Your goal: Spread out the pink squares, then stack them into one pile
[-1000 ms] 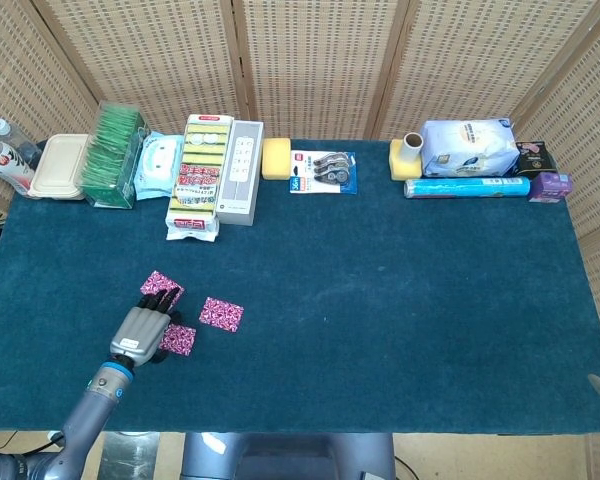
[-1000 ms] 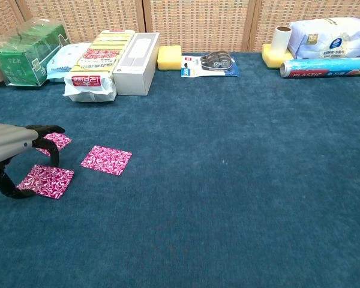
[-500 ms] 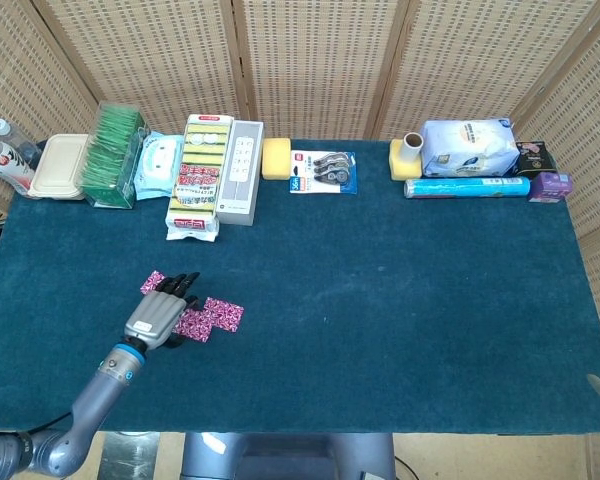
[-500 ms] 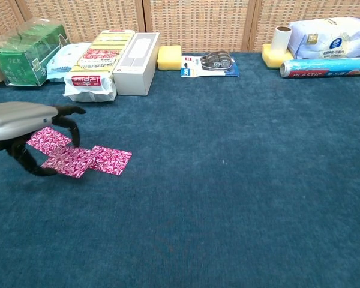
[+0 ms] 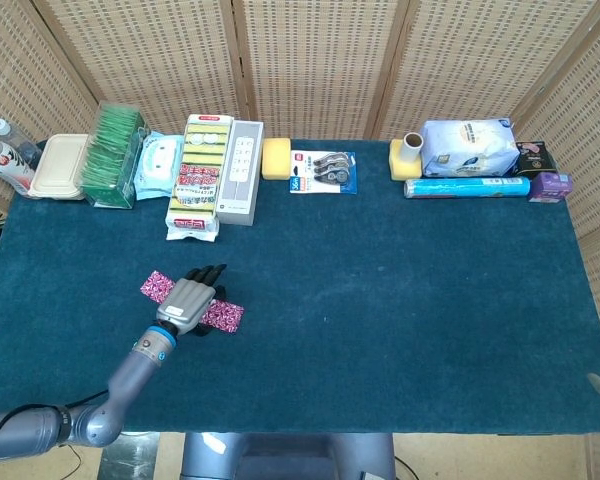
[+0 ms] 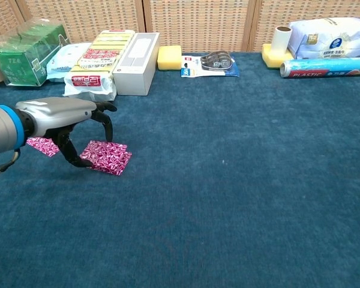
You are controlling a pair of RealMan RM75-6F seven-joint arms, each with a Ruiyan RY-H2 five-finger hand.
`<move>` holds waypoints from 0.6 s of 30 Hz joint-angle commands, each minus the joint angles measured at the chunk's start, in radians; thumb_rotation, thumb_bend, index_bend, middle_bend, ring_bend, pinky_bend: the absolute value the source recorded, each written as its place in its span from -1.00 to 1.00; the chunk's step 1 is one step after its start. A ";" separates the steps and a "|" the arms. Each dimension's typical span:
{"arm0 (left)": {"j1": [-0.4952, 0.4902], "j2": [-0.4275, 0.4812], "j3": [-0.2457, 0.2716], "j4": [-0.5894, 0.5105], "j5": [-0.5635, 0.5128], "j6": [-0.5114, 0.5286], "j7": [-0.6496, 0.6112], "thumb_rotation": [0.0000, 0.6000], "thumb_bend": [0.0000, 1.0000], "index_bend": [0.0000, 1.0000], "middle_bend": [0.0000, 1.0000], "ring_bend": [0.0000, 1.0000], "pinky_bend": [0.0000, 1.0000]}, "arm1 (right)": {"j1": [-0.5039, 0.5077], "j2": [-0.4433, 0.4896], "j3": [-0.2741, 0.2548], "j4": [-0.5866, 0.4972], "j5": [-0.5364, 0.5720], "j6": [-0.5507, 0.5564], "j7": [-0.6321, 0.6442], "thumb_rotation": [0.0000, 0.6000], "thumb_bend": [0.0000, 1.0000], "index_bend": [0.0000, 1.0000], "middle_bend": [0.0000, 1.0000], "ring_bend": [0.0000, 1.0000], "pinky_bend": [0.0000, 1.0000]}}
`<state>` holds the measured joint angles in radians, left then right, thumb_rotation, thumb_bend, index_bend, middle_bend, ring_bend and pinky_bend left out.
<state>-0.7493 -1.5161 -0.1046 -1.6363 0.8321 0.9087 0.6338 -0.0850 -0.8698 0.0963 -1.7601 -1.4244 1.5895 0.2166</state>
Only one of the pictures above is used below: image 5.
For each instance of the white bottle red label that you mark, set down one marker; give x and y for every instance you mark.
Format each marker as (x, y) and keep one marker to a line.
(5, 167)

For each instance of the plain yellow sponge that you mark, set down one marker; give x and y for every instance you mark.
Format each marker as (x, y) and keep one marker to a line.
(276, 159)

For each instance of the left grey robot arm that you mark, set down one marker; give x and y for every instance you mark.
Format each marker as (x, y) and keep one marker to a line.
(130, 375)

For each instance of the beige lidded food container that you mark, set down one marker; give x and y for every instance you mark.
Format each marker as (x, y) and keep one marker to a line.
(57, 167)

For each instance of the green tea bag box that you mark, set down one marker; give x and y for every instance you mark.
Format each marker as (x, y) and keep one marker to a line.
(110, 160)

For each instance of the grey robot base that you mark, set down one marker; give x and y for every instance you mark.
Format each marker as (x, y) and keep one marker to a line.
(285, 457)

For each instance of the yellow sponge green underside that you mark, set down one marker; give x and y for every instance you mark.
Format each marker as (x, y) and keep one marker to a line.
(402, 167)

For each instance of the small black box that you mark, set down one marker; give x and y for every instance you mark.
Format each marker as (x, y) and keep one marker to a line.
(536, 160)

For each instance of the dark blue table mat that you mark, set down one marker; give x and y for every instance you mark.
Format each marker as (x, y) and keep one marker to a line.
(355, 300)

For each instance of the grey metal floor plate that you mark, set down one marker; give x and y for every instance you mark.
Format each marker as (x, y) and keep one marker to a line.
(130, 460)

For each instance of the small purple box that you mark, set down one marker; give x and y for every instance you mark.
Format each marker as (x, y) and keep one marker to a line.
(550, 187)

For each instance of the white blue tissue pack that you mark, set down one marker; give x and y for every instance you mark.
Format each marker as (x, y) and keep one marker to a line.
(467, 147)

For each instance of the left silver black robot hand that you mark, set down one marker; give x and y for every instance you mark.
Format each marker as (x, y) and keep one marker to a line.
(185, 302)

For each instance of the white paper roll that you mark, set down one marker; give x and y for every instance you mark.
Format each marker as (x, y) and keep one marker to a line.
(413, 147)

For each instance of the white power strip box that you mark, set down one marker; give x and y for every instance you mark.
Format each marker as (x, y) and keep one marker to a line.
(240, 175)

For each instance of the pink patterned cloth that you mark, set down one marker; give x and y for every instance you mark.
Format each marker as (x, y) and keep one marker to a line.
(152, 286)
(227, 317)

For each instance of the correction tape blister pack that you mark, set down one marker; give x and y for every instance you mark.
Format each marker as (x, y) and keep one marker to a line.
(325, 172)

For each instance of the clear water bottle white cap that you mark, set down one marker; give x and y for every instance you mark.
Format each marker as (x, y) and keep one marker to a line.
(11, 135)

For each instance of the light blue wet wipes pack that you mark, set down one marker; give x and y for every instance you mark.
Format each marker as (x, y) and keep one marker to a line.
(155, 165)

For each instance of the wicker folding screen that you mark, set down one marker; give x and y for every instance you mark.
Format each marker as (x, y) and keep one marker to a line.
(320, 60)

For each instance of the yellow green sponge multipack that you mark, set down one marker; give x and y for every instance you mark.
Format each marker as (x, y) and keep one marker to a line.
(197, 180)

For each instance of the blue plastic wrap roll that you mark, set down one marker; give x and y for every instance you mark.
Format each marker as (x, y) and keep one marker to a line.
(467, 187)

